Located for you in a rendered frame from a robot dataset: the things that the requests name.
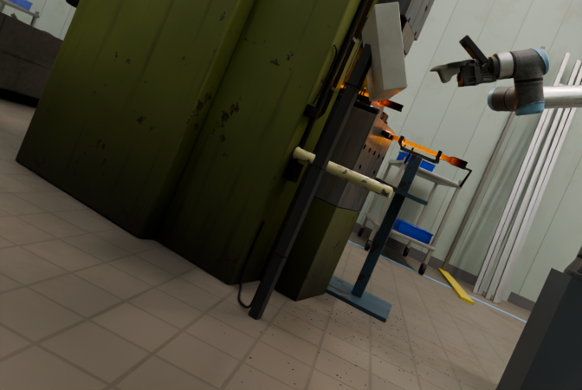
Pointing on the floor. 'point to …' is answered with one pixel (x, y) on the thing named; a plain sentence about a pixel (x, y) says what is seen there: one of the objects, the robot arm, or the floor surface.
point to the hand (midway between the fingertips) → (434, 68)
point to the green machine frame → (266, 112)
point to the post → (312, 183)
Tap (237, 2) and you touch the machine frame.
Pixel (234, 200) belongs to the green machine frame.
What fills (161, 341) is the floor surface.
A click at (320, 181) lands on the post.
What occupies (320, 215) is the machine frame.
